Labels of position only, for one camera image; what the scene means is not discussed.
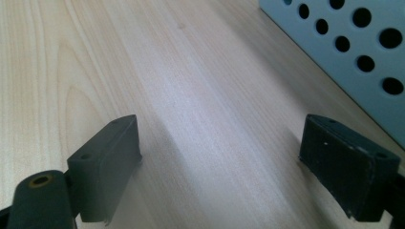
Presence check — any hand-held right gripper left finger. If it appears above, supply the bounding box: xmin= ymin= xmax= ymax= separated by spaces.
xmin=66 ymin=114 xmax=143 ymax=225

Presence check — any light blue perforated box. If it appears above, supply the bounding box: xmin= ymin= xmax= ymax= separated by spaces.
xmin=258 ymin=0 xmax=405 ymax=150

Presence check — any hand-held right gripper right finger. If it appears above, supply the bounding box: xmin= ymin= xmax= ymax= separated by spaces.
xmin=298 ymin=114 xmax=401 ymax=223

